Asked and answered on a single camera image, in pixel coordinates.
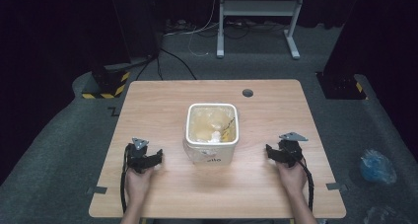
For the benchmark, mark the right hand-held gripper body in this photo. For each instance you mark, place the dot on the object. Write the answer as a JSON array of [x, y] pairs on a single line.
[[291, 151]]

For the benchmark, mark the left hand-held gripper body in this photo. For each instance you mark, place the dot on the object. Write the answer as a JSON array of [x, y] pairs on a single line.
[[136, 158]]

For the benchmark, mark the cream plastic trash bin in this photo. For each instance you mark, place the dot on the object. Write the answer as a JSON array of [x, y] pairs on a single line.
[[213, 151]]

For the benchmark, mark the person's left hand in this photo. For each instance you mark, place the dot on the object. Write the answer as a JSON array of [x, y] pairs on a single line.
[[138, 183]]

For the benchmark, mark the person's right hand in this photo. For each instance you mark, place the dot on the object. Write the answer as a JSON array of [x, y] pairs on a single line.
[[292, 178]]

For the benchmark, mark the black yellow striped stand base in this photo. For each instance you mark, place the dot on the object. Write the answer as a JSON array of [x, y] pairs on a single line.
[[341, 86], [108, 86]]

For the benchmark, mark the blue plastic bag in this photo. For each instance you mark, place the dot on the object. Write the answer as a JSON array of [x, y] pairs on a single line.
[[376, 167]]

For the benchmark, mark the white metal stand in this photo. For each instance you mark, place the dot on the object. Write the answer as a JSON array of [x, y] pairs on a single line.
[[259, 7]]

